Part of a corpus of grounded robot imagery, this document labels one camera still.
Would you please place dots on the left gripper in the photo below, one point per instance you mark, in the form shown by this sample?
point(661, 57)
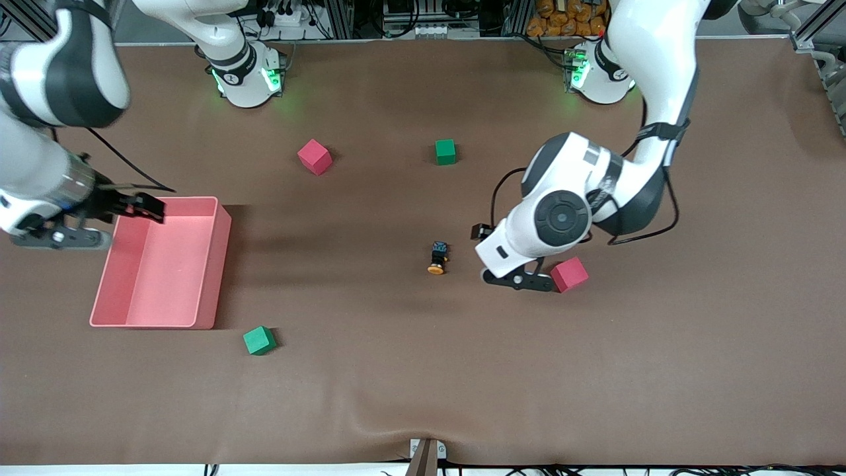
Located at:
point(480, 232)

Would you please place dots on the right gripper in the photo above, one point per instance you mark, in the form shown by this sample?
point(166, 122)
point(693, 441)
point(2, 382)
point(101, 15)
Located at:
point(107, 201)

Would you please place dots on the orange push button switch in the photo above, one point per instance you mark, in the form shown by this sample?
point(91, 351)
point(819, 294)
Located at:
point(439, 252)

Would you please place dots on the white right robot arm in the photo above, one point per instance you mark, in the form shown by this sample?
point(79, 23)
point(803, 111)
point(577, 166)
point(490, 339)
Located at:
point(66, 66)

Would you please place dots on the green foam cube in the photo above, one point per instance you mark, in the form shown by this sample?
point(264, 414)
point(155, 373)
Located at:
point(259, 340)
point(445, 151)

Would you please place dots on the pink plastic bin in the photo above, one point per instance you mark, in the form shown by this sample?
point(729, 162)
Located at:
point(165, 284)

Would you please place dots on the pink foam cube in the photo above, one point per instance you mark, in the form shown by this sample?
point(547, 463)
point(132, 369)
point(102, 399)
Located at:
point(314, 157)
point(572, 274)

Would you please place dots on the brown table mat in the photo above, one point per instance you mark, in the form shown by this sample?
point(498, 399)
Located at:
point(423, 370)

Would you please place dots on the pile of orange lumps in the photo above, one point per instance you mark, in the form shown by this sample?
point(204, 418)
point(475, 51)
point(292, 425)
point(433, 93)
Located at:
point(562, 20)

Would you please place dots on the white power strip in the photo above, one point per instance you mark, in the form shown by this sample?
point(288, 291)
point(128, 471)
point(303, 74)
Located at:
point(291, 18)

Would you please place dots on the aluminium corner frame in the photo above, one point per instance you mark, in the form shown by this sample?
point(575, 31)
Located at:
point(26, 16)
point(829, 73)

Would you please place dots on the aluminium frame post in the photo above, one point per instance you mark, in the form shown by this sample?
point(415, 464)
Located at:
point(340, 20)
point(519, 16)

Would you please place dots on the grey metal bracket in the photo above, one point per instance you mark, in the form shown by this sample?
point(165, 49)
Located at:
point(441, 451)

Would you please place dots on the camera stand pole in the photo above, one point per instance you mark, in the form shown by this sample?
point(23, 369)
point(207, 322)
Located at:
point(423, 463)

